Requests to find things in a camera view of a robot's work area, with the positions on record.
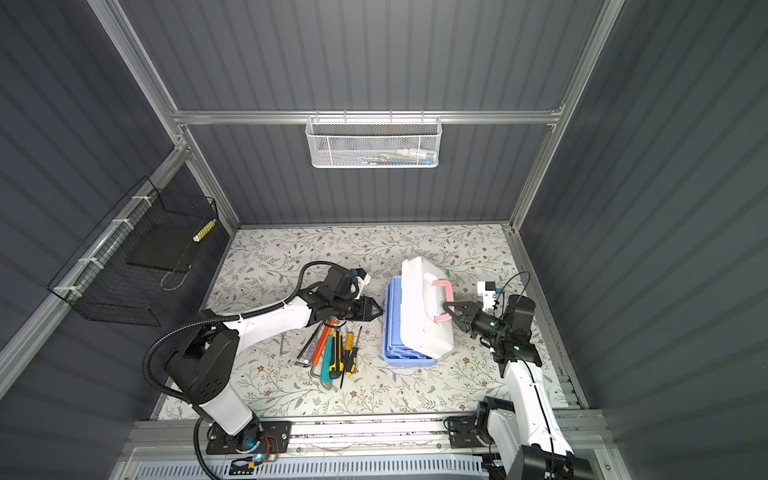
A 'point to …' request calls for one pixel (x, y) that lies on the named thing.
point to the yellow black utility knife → (337, 366)
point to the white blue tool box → (417, 329)
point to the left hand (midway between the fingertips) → (379, 311)
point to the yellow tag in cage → (205, 230)
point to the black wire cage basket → (128, 270)
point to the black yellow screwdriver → (352, 358)
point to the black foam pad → (166, 245)
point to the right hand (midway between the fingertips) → (449, 310)
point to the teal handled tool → (326, 363)
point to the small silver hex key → (281, 345)
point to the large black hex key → (309, 341)
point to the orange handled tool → (323, 339)
